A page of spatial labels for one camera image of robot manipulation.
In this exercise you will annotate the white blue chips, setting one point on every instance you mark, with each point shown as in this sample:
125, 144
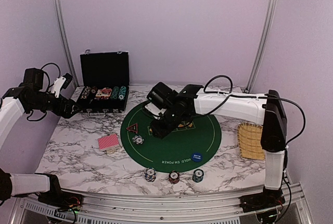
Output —
138, 139

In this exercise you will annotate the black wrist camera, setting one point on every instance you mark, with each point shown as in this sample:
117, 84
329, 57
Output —
161, 96
33, 78

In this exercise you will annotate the right aluminium frame post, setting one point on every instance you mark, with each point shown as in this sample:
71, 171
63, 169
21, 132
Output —
268, 21

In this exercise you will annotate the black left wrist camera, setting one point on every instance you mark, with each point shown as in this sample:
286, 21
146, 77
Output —
33, 78

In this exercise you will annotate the white blue chip stack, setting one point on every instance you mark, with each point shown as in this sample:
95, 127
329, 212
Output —
150, 174

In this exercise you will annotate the blue small blind button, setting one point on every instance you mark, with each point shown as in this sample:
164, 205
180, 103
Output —
196, 157

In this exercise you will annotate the aluminium frame post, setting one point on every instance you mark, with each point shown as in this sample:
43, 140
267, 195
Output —
268, 21
64, 41

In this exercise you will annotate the red black chip stack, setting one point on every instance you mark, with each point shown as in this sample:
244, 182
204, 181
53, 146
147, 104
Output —
174, 177

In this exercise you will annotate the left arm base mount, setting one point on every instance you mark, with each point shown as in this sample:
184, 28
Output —
64, 201

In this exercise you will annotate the front aluminium rail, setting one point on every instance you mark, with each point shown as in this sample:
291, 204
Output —
221, 207

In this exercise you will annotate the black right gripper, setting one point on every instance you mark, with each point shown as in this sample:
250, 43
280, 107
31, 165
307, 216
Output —
161, 133

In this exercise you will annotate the red triangle marker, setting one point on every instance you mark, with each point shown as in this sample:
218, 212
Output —
133, 128

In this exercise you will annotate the black poker chip case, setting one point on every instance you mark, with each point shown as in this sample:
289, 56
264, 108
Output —
103, 70

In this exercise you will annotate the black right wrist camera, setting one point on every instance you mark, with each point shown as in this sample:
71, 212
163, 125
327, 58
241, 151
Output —
161, 96

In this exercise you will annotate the teal chip stack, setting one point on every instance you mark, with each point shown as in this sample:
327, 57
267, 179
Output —
198, 175

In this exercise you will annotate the round green poker mat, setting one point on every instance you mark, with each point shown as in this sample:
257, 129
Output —
174, 151

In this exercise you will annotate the left aluminium frame post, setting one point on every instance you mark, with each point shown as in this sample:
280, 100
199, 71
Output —
64, 41

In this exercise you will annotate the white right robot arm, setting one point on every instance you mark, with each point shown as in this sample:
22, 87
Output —
169, 108

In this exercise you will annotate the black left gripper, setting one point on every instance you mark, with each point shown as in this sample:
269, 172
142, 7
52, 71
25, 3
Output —
65, 113

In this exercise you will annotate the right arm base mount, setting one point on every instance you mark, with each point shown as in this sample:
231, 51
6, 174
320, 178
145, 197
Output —
260, 201

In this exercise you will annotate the playing cards in case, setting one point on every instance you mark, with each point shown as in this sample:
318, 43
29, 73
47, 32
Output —
104, 93

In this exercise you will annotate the woven bamboo basket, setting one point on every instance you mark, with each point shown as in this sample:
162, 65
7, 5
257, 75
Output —
249, 141

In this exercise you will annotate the red striped card deck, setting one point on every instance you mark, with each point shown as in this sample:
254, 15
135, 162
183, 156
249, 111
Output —
109, 143

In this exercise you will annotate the teal chips in case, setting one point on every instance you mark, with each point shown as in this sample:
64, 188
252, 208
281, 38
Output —
118, 93

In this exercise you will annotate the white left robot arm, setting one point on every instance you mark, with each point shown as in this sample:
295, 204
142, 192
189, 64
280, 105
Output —
16, 102

